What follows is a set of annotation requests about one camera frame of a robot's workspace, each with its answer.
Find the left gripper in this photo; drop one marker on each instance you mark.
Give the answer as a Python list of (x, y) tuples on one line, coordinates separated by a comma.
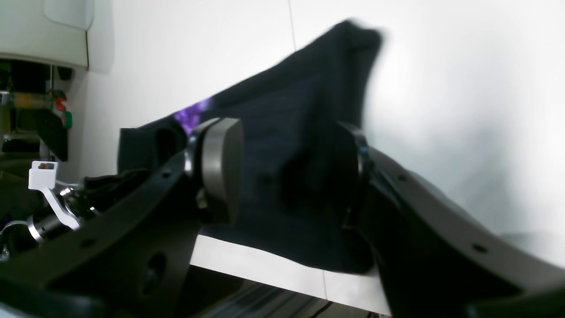
[(18, 236)]

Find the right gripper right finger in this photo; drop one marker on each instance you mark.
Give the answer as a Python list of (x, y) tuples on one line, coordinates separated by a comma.
[(433, 261)]

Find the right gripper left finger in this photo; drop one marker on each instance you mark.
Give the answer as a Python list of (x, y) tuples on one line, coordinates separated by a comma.
[(132, 258)]

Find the black T-shirt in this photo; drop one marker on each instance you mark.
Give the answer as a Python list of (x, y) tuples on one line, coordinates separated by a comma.
[(291, 195)]

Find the white left base housing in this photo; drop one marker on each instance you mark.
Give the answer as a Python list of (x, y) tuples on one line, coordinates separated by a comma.
[(46, 31)]

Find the white left camera bracket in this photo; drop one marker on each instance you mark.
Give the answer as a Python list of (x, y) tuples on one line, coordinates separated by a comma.
[(43, 177)]

